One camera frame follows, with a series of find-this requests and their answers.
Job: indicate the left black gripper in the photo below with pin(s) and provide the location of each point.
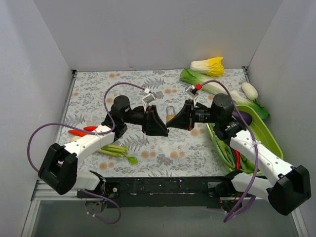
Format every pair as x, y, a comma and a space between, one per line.
148, 120

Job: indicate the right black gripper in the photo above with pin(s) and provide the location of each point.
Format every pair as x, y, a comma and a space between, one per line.
191, 115

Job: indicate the large brass padlock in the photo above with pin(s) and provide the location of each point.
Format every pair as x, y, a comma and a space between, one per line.
170, 113

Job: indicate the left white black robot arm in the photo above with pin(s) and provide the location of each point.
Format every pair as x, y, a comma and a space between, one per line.
60, 166

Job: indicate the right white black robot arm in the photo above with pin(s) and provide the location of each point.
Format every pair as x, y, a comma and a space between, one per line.
285, 187

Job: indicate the floral table mat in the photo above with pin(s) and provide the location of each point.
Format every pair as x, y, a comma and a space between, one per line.
182, 153

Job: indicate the green white napa cabbage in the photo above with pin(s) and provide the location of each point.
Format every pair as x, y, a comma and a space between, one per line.
207, 83

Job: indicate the green celery stalks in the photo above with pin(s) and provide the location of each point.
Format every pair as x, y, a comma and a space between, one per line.
118, 151

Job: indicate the green long beans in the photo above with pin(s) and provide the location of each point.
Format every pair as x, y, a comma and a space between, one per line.
228, 157

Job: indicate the yellow white napa cabbage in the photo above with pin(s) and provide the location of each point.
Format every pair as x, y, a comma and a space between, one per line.
212, 67

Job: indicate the red chili pepper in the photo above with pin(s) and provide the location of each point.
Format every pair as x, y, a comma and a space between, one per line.
238, 159

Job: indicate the orange carrot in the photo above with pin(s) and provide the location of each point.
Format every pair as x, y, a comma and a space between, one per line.
90, 128
77, 133

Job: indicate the purple eggplant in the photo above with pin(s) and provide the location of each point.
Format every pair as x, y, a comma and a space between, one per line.
243, 115

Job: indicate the green plastic basket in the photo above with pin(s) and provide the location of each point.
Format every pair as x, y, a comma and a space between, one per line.
260, 131

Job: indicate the white radish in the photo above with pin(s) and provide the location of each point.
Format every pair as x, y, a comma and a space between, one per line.
249, 91

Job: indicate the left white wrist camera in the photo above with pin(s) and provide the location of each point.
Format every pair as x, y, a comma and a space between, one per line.
149, 97

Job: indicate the black aluminium base frame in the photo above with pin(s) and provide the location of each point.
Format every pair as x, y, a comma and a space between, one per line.
209, 192

